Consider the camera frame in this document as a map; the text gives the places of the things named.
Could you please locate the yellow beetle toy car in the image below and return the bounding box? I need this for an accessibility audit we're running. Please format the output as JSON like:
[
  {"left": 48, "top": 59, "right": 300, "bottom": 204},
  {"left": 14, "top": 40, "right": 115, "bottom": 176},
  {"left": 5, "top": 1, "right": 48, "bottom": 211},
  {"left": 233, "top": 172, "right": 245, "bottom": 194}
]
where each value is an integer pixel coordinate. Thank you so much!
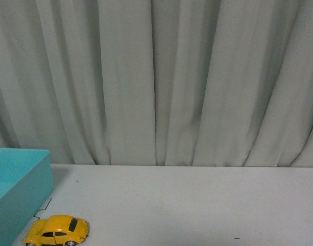
[{"left": 23, "top": 215, "right": 90, "bottom": 245}]

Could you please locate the grey pleated curtain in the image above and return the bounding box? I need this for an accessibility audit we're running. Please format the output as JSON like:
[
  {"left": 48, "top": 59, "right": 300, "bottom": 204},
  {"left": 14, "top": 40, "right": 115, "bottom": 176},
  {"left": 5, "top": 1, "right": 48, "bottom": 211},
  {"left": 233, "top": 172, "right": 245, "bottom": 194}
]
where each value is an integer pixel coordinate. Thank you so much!
[{"left": 0, "top": 1, "right": 313, "bottom": 167}]

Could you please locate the turquoise storage box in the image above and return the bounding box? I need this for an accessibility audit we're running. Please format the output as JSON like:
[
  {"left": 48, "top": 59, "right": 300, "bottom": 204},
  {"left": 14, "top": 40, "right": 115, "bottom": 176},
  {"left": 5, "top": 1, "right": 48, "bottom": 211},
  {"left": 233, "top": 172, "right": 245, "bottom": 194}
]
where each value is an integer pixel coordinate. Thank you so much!
[{"left": 0, "top": 148, "right": 54, "bottom": 245}]

